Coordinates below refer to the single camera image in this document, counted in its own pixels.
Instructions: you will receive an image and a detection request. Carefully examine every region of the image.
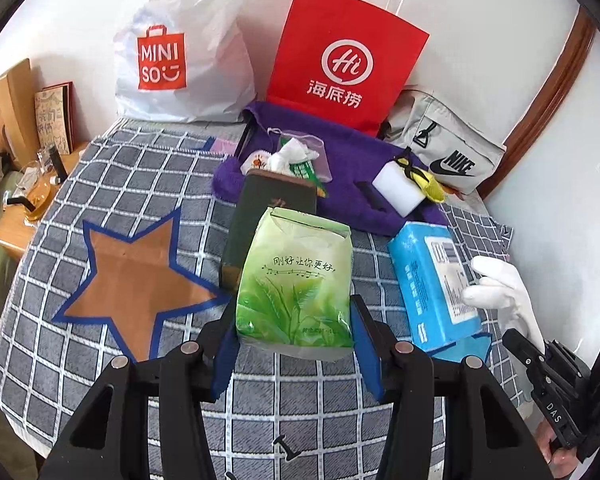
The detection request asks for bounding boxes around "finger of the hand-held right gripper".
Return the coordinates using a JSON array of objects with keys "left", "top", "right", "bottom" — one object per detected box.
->
[{"left": 502, "top": 329, "right": 549, "bottom": 377}]

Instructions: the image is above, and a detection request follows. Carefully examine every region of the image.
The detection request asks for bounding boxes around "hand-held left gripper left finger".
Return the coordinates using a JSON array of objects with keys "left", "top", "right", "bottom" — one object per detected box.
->
[{"left": 40, "top": 305, "right": 242, "bottom": 480}]

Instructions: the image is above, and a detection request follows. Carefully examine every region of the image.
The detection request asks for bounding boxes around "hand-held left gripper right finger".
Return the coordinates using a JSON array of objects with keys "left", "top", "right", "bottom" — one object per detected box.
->
[{"left": 349, "top": 294, "right": 556, "bottom": 480}]

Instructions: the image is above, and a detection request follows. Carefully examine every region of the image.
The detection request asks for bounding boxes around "white glove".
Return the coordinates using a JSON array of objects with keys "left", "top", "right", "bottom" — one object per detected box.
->
[{"left": 461, "top": 255, "right": 546, "bottom": 348}]

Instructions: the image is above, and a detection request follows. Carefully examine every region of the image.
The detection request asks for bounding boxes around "green tissue pack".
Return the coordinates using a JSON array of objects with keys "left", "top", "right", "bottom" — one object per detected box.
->
[{"left": 235, "top": 206, "right": 356, "bottom": 361}]

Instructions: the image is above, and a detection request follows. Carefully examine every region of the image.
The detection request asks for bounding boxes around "white sponge block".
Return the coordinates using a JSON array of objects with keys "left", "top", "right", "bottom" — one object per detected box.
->
[{"left": 371, "top": 157, "right": 431, "bottom": 210}]

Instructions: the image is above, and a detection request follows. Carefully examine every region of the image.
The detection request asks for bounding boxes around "yellow mesh pouch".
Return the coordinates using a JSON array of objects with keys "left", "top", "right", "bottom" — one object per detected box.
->
[{"left": 397, "top": 156, "right": 447, "bottom": 204}]

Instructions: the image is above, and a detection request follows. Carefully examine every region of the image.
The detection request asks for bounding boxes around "green snack packet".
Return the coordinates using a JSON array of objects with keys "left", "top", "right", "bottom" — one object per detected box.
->
[{"left": 287, "top": 157, "right": 331, "bottom": 198}]

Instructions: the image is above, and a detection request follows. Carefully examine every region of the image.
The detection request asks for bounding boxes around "white tissue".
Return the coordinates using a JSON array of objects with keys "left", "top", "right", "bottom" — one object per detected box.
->
[{"left": 266, "top": 136, "right": 326, "bottom": 173}]

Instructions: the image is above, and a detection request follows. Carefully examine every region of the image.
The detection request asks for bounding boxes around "person's right hand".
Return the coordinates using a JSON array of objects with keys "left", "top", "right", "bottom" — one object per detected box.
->
[{"left": 535, "top": 421, "right": 589, "bottom": 480}]

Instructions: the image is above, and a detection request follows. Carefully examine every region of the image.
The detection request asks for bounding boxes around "blue tissue pack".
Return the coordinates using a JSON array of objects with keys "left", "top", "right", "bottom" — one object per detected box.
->
[{"left": 386, "top": 221, "right": 492, "bottom": 358}]

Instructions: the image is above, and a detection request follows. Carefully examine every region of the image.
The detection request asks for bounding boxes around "small black clip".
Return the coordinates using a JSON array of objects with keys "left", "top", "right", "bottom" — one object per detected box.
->
[{"left": 272, "top": 435, "right": 301, "bottom": 461}]

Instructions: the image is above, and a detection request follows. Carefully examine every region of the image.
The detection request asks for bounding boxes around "brown star mat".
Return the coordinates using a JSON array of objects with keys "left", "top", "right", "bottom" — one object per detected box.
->
[{"left": 51, "top": 206, "right": 233, "bottom": 363}]

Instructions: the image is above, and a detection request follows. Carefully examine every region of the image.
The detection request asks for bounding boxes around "dark green box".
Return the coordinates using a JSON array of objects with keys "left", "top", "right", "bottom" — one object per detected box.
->
[{"left": 219, "top": 167, "right": 318, "bottom": 291}]

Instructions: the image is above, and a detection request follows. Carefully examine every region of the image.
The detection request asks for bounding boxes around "purple cloth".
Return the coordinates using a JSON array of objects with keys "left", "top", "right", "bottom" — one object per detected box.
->
[{"left": 212, "top": 101, "right": 448, "bottom": 235}]

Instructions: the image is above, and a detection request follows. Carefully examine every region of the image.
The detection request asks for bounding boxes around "small transparent pouch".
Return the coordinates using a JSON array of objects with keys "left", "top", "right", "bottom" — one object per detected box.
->
[{"left": 266, "top": 127, "right": 334, "bottom": 184}]

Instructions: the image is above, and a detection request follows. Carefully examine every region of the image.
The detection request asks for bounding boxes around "pink mat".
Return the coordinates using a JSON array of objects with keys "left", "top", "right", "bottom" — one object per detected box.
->
[{"left": 204, "top": 134, "right": 241, "bottom": 155}]

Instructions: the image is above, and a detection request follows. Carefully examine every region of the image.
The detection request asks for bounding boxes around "grey waist bag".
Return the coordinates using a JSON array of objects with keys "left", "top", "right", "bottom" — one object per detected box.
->
[{"left": 380, "top": 87, "right": 508, "bottom": 196}]

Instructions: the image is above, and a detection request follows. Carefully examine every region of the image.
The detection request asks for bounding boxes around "grey checked tablecloth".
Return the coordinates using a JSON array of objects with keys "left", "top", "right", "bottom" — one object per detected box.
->
[{"left": 0, "top": 117, "right": 526, "bottom": 480}]

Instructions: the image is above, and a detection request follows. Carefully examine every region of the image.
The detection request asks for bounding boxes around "amber glass dish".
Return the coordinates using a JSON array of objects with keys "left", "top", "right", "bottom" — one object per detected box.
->
[{"left": 22, "top": 180, "right": 57, "bottom": 222}]

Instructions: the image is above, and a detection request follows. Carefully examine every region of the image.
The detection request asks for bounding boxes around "wooden bedside table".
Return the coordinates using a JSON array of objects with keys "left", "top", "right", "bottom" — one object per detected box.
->
[{"left": 0, "top": 152, "right": 88, "bottom": 261}]

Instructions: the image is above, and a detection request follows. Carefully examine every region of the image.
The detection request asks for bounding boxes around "small black bottle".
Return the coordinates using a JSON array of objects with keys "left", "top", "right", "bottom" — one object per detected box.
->
[{"left": 47, "top": 146, "right": 66, "bottom": 182}]

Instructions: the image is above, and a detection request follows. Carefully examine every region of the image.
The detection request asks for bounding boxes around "printed picture book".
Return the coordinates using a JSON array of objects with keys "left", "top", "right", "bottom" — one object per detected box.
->
[{"left": 34, "top": 81, "right": 75, "bottom": 156}]

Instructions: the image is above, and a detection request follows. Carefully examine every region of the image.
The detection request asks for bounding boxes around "red paper bag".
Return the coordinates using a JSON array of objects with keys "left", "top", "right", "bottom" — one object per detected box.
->
[{"left": 266, "top": 0, "right": 431, "bottom": 137}]

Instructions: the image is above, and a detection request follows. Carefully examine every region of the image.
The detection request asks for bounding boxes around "white plastic shopping bag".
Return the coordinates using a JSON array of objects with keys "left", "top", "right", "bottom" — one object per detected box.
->
[{"left": 112, "top": 0, "right": 258, "bottom": 123}]

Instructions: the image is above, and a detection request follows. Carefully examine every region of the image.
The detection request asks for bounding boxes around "dark curved wooden frame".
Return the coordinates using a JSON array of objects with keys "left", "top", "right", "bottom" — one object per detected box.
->
[{"left": 472, "top": 7, "right": 597, "bottom": 201}]

